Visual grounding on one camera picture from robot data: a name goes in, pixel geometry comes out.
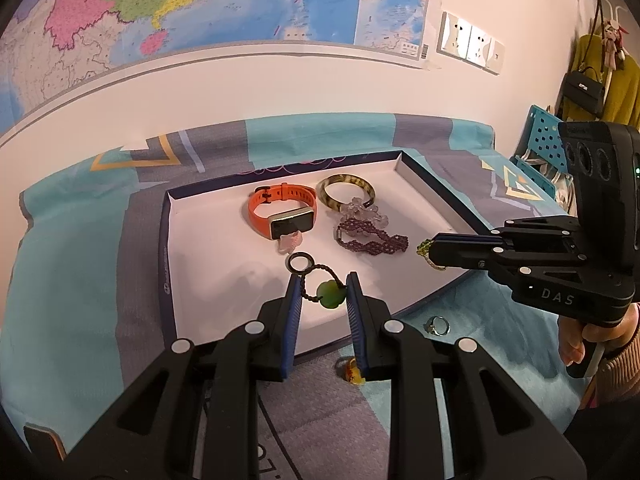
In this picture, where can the person's right forearm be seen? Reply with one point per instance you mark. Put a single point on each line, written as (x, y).
(622, 375)

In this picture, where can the blue perforated plastic chair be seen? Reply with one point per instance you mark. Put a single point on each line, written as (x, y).
(545, 137)

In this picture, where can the dark blue shallow box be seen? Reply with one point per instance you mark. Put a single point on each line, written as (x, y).
(220, 270)

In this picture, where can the teal grey printed blanket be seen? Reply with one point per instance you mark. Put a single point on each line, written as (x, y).
(75, 260)

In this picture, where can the wall map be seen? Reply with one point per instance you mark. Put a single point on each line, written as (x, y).
(200, 0)

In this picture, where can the person's right hand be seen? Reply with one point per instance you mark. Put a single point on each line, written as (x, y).
(622, 332)

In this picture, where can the yellow coat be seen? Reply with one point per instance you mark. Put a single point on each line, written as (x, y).
(625, 95)

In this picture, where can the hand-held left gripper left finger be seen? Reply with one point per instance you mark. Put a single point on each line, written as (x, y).
(292, 320)

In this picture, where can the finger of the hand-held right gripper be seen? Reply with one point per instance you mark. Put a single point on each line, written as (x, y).
(540, 232)
(465, 250)

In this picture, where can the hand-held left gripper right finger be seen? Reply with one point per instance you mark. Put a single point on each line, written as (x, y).
(356, 320)

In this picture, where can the person's dark clothing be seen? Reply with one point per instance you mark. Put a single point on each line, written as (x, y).
(610, 445)

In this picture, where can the orange smartwatch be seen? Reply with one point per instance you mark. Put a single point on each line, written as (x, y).
(260, 215)

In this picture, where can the tortoiseshell bangle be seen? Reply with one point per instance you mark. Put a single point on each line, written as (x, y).
(330, 182)

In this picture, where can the pink hanging plush toy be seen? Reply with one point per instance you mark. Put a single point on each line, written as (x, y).
(612, 42)

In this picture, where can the black handbag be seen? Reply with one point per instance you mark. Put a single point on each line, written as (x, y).
(585, 92)

